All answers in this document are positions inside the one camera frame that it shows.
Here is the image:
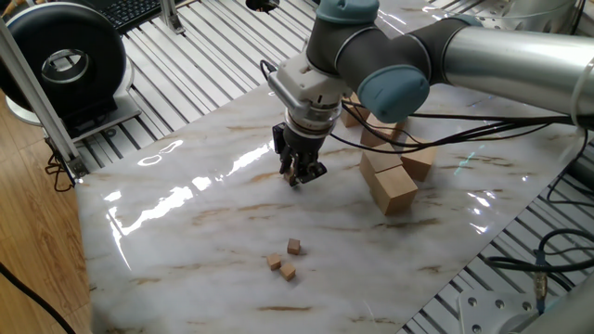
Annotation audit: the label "glossy marble pattern mat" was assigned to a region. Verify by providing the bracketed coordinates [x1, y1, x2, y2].
[73, 0, 594, 334]

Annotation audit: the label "black computer keyboard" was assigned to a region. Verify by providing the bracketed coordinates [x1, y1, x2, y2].
[90, 0, 187, 34]

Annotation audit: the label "thin black wire loops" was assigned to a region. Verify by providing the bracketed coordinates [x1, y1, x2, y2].
[45, 138, 75, 192]

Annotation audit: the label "short aluminium post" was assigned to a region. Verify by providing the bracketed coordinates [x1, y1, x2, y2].
[160, 0, 187, 34]

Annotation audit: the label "black round ring device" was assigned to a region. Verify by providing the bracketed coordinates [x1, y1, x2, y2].
[0, 2, 136, 127]

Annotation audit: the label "thick black cable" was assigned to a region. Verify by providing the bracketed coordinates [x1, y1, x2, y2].
[484, 228, 594, 275]

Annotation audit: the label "metal cable connector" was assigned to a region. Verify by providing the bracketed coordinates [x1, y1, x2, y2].
[532, 271, 548, 315]

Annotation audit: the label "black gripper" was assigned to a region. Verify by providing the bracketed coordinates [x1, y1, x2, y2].
[271, 121, 331, 187]

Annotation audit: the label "aluminium frame post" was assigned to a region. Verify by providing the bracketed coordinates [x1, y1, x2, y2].
[0, 18, 90, 182]

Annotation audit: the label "silver perforated mount plate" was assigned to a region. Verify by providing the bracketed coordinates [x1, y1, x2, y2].
[472, 0, 576, 29]

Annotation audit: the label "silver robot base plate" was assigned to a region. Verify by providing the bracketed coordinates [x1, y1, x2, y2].
[457, 290, 544, 334]

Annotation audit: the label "thin black cable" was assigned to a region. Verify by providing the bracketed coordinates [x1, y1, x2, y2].
[546, 129, 594, 209]

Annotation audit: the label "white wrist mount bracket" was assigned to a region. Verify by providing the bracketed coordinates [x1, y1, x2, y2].
[266, 51, 354, 112]

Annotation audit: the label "black floor cable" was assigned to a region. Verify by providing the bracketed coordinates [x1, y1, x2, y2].
[0, 262, 78, 334]

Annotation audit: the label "black gripper cable bundle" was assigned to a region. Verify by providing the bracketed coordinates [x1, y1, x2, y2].
[258, 58, 581, 155]

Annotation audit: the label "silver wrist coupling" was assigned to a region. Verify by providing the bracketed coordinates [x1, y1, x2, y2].
[283, 92, 343, 138]

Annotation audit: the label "grey device base plate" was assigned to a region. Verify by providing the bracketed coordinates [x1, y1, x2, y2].
[69, 92, 143, 143]

